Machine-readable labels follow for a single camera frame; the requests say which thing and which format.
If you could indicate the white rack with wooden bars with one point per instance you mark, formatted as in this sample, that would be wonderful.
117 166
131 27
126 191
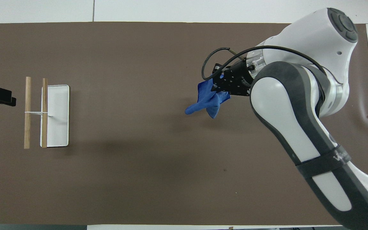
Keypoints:
57 121

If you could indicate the blue towel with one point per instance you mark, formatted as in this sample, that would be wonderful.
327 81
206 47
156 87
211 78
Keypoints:
206 99

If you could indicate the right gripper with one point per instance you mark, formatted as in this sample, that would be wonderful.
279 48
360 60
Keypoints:
239 80

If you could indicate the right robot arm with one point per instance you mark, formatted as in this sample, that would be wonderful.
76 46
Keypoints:
283 111

